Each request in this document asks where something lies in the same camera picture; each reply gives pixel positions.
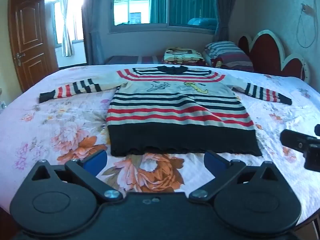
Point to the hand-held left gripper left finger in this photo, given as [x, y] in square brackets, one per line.
[97, 162]

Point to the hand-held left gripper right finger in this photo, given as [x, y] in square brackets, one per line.
[213, 163]

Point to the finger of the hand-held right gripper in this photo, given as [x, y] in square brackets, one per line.
[295, 140]

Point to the striped knit sweater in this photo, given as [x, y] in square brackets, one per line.
[175, 105]

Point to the floral bed sheet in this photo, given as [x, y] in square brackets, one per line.
[62, 120]

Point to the red and white headboard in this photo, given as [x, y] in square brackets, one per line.
[267, 52]

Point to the striped bed sheet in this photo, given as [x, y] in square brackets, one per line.
[132, 59]

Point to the folded printed blanket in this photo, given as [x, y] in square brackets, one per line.
[183, 55]

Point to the striped pillow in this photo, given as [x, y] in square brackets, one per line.
[225, 51]

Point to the brown wooden door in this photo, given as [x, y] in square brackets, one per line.
[30, 42]

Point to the grey long curtain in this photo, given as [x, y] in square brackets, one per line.
[226, 10]
[96, 22]

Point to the white sheer curtain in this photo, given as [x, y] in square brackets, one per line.
[67, 25]

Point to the teal cloth bundle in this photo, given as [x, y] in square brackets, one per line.
[202, 22]

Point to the balcony window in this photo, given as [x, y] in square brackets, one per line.
[56, 22]

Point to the sliding glass window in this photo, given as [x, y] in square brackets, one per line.
[130, 2]

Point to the teal window curtain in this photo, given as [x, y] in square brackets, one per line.
[182, 0]

